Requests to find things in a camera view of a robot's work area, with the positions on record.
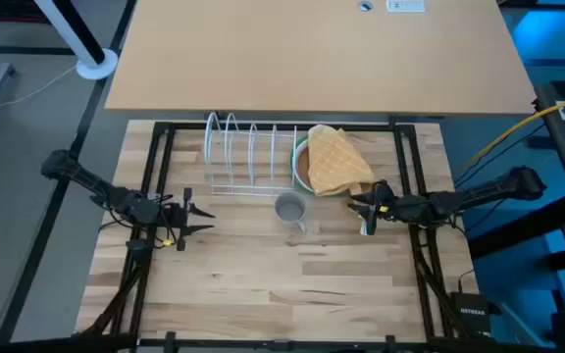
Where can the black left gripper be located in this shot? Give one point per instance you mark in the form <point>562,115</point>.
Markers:
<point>174,216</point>

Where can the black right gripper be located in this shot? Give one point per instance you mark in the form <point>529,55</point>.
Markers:
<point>385,206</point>

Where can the yellow checked cloth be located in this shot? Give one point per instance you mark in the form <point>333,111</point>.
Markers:
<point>334,162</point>

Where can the grey mug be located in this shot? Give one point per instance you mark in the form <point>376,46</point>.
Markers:
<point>291,210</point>

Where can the white plate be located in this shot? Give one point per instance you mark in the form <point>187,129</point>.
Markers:
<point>295,169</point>

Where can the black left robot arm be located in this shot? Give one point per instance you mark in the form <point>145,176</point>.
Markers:
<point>91,181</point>

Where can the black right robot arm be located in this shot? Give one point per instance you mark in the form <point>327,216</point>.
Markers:
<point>483,188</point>

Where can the light wooden desk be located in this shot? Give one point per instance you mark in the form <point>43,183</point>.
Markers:
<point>312,59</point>

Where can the white pole with round base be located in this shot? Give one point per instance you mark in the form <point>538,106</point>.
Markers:
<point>91,56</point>

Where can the white socket panel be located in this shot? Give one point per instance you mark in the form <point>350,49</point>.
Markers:
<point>405,5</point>

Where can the dark crate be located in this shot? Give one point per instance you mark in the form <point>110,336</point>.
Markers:
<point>8,10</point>

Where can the black aluminium frame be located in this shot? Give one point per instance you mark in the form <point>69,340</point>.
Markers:
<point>189,126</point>

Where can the black Netgear switch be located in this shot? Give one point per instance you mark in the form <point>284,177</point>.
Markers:
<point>471,312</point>

